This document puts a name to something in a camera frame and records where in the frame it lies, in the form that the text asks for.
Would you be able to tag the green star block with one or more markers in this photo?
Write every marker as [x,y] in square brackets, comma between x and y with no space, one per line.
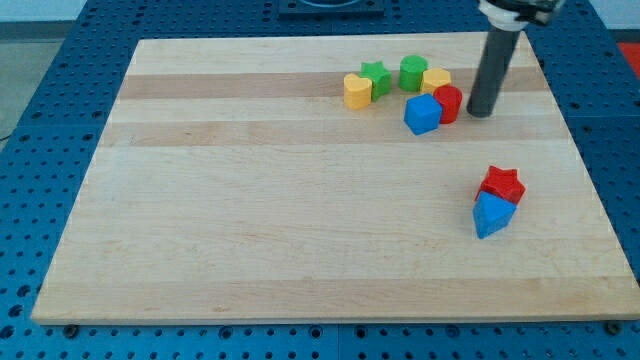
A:
[380,77]

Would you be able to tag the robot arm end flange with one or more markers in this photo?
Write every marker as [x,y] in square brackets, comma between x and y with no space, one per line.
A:
[515,15]

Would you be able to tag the green cylinder block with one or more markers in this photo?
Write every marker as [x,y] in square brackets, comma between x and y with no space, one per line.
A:
[411,72]

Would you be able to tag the red cylinder block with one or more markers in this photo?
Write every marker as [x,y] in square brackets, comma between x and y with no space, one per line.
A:
[450,98]

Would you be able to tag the blue triangle block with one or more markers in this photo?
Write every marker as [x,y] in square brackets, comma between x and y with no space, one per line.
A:
[491,214]

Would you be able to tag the red object at edge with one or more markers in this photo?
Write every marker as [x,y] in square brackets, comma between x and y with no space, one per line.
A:
[631,53]

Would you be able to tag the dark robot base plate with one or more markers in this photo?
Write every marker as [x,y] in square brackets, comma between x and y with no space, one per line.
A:
[331,8]

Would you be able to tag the yellow heart block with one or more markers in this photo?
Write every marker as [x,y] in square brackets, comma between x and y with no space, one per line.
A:
[357,91]

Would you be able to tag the yellow hexagon block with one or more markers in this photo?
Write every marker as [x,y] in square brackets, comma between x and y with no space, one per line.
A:
[434,78]

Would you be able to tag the blue cube block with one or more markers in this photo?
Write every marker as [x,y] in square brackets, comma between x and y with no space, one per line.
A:
[422,114]

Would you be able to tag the grey cylindrical pointer rod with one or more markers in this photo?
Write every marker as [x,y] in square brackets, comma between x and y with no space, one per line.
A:
[494,64]

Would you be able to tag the red star block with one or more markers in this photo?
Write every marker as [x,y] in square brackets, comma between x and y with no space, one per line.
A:
[502,183]

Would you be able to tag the wooden board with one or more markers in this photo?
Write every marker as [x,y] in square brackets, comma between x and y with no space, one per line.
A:
[232,185]

